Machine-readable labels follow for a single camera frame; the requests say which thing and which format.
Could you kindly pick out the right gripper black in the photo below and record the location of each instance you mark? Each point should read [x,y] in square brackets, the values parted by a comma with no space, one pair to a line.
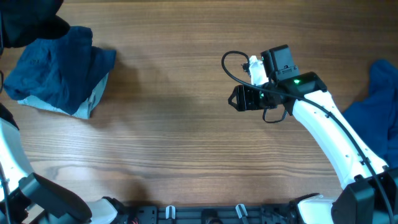
[244,101]

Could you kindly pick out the black t-shirt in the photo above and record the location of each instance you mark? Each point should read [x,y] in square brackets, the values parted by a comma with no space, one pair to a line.
[24,21]

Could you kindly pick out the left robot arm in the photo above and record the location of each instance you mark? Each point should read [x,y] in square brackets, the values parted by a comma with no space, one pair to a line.
[22,189]

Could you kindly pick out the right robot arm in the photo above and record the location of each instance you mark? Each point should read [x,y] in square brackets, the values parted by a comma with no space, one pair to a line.
[369,185]

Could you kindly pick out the blue t-shirt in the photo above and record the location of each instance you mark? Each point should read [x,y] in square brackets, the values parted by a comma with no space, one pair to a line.
[375,118]

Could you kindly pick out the folded dark blue garment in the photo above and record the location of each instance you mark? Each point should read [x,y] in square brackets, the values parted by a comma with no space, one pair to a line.
[61,72]

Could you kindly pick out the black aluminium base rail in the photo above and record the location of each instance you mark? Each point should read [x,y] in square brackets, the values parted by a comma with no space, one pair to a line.
[238,214]

